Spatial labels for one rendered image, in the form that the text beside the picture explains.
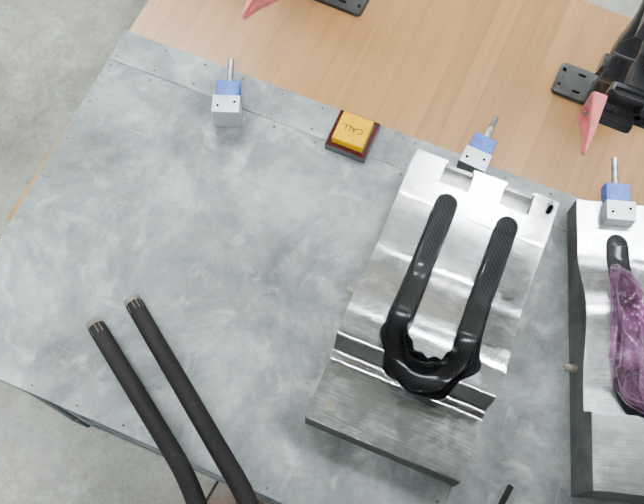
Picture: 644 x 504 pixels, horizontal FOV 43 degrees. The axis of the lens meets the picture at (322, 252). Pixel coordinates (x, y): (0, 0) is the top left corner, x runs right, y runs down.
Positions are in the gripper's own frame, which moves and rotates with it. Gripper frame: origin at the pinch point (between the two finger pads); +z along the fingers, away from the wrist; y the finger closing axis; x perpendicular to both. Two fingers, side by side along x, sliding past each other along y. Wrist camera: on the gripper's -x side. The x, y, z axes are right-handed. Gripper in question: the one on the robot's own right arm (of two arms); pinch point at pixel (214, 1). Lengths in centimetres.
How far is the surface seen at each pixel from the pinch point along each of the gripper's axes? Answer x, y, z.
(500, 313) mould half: 31, 56, 15
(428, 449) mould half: 34, 53, 39
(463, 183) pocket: 34, 42, -6
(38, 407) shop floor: 119, -36, 58
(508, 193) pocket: 34, 50, -7
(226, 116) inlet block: 36.2, -2.5, -1.1
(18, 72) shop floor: 120, -96, -27
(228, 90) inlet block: 36.0, -4.6, -6.1
